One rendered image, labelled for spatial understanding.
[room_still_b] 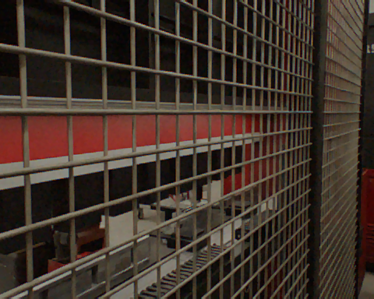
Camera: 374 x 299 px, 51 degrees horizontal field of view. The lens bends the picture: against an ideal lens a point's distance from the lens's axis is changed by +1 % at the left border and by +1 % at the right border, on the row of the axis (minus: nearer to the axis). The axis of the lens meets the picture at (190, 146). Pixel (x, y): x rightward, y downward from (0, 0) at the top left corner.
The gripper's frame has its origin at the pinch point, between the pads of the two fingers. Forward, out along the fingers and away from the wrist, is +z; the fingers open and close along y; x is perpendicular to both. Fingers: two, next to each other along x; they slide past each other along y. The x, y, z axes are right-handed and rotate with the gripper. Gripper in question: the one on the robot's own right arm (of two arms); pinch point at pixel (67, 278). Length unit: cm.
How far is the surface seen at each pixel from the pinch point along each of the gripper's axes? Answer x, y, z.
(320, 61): -41, 136, -50
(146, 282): -26, 74, -9
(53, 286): -39, 50, -12
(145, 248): 5.1, 44.8, -10.1
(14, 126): -50, 63, -56
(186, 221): 36, 42, -14
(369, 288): 238, 59, 88
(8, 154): -52, 61, -49
